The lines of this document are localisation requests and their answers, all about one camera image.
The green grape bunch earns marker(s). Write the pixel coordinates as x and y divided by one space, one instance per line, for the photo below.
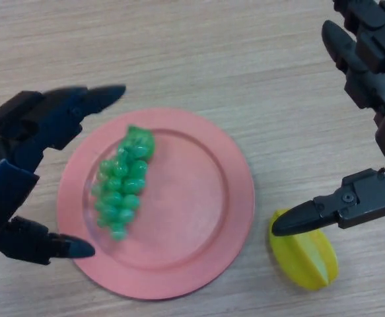
123 185

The pink round plate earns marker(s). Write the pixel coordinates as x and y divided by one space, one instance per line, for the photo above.
192 211

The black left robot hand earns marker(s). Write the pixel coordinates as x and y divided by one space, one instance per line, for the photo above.
10 158

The yellow starfruit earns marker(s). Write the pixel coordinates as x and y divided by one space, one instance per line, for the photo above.
301 261

